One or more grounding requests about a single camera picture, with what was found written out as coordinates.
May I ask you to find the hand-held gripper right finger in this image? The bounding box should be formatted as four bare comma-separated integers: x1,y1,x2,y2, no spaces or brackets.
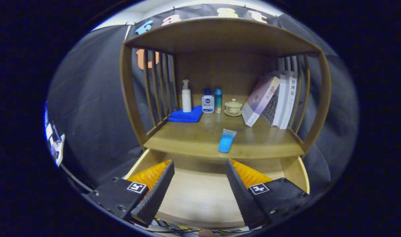
225,158,312,230

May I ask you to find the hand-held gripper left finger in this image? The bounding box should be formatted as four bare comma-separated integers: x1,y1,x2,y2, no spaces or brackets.
87,159,175,227

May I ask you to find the wooden drawer with black knob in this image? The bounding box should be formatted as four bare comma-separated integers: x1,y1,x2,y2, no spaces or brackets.
123,149,310,229

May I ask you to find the blue squeeze tube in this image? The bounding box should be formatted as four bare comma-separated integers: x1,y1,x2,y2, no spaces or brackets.
218,129,237,153

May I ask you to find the wooden countertop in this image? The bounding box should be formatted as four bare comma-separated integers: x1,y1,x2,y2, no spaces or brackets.
143,110,304,160

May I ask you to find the wooden cabinet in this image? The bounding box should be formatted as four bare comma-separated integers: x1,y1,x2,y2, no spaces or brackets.
119,17,332,160

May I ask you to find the blue folded cloth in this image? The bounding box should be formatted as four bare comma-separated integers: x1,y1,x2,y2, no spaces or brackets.
168,105,203,123

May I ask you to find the beige lidded teacup with saucer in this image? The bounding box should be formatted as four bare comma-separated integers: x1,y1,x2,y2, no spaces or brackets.
224,98,243,117

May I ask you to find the dark patterned book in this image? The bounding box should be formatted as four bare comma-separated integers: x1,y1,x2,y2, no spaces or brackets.
262,86,280,125

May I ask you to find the purple and white book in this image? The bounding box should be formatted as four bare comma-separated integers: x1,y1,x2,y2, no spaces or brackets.
241,76,281,127

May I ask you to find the teal slim bottle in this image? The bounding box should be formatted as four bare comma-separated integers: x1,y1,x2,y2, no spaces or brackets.
214,88,223,113

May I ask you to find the white bottle with blue cap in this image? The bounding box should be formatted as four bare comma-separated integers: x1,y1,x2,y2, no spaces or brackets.
202,88,215,114

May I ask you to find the white pump bottle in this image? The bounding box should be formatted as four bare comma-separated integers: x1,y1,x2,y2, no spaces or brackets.
182,79,192,113

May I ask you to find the black backdrop cloth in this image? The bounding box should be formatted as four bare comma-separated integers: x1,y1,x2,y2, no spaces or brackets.
46,3,359,198

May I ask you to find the white book with printed spine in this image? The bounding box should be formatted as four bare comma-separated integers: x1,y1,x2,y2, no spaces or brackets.
279,73,298,130

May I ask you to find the white desk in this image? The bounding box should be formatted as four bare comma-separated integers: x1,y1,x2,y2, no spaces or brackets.
53,133,66,167

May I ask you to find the computer monitor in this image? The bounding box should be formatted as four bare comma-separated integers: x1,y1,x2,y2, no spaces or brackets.
44,104,55,141

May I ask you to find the tangle of black cables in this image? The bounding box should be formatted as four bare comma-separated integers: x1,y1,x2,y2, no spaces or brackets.
153,218,250,235

